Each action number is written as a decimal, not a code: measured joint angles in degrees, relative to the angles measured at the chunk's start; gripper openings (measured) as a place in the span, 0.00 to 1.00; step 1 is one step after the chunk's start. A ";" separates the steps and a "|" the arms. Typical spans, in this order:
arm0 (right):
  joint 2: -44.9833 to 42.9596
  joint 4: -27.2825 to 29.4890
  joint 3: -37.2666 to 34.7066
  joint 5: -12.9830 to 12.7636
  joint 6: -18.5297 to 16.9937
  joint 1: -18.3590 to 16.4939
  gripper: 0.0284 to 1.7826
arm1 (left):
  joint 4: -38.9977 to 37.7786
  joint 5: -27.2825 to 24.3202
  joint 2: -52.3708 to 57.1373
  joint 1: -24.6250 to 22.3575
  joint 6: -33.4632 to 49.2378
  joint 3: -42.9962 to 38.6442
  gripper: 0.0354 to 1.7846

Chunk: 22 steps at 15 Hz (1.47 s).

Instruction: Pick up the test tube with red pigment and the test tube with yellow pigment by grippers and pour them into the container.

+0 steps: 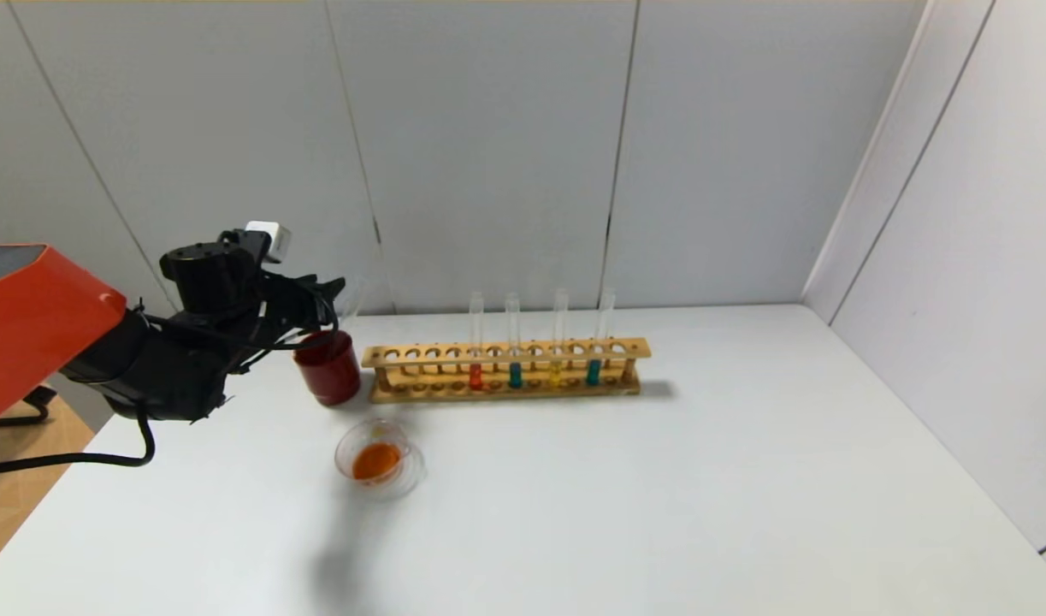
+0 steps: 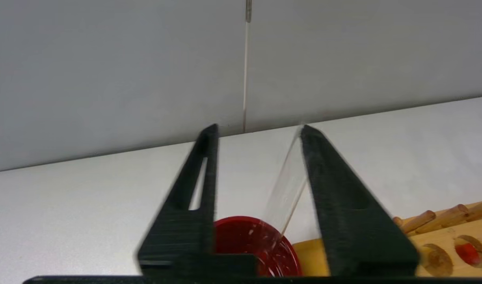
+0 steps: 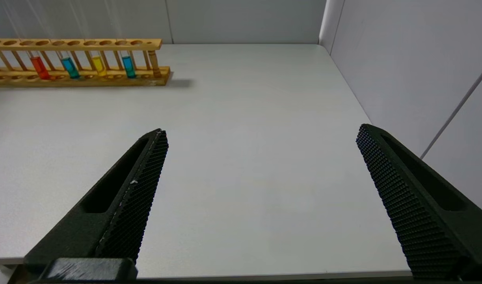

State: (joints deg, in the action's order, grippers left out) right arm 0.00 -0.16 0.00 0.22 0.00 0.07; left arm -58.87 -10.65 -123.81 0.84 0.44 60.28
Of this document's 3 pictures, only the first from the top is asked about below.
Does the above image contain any test tube with yellow pigment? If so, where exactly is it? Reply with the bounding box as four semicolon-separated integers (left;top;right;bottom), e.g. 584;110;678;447
548;287;570;388
338;276;367;340

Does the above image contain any black metal stand leg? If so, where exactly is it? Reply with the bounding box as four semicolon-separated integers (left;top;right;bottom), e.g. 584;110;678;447
0;385;58;429

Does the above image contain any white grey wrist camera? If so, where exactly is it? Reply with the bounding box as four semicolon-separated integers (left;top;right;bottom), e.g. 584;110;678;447
244;221;292;263

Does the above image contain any test tube with red pigment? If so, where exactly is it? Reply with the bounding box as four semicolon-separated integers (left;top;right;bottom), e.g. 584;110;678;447
468;292;486;392

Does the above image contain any clear glass beaker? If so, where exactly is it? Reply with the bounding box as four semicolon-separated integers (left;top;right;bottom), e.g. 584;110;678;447
334;418;426;502

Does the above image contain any wooden test tube rack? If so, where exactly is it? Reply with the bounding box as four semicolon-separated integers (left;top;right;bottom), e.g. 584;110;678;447
362;338;651;404

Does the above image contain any dark red cup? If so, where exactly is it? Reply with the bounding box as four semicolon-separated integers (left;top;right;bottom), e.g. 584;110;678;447
293;330;363;406

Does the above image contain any test tube with teal pigment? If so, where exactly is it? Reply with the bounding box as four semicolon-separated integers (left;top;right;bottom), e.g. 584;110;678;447
502;291;523;390
585;287;615;387

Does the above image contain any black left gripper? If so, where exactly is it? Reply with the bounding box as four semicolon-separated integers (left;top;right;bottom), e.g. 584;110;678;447
259;270;346;331

